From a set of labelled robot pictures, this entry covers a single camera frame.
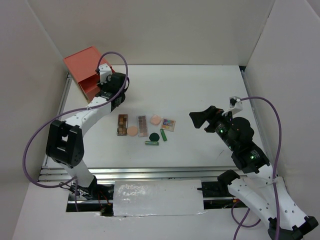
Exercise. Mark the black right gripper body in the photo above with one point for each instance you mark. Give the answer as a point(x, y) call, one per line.
point(219, 125)

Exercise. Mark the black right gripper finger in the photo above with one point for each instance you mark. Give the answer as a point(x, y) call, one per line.
point(209, 113)
point(199, 120)

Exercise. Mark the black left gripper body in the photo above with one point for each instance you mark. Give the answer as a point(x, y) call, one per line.
point(104, 86)

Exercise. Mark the colourful square eyeshadow palette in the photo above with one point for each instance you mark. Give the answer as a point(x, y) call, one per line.
point(168, 124)

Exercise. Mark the orange drawer box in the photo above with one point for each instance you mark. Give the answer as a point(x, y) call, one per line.
point(82, 66)

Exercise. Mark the green tube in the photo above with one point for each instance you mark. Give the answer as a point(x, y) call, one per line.
point(163, 135)
point(151, 143)

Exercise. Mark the brown eyeshadow palette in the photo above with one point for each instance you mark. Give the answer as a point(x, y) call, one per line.
point(122, 125)

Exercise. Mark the mauve eyeshadow palette clear case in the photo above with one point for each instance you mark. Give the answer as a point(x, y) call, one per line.
point(142, 126)

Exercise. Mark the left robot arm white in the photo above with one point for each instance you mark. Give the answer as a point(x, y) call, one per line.
point(65, 144)

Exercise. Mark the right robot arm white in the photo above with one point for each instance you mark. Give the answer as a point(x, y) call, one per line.
point(273, 205)

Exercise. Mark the wrapped pink makeup sponge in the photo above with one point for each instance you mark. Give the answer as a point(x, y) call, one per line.
point(155, 120)

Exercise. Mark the dark green round puff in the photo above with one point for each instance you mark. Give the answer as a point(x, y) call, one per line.
point(154, 137)

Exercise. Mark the round peach powder puff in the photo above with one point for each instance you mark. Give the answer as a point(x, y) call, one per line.
point(132, 131)

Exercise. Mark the white foil cover plate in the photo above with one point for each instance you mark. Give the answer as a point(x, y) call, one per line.
point(157, 198)

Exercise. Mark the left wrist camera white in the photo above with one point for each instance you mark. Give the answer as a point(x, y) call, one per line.
point(104, 71)

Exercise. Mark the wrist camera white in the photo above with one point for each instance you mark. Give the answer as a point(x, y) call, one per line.
point(104, 71)
point(235, 106)

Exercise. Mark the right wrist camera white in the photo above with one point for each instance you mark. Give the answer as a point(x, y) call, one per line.
point(235, 106)

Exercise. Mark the aluminium rail frame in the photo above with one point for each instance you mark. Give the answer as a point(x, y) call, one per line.
point(172, 92)

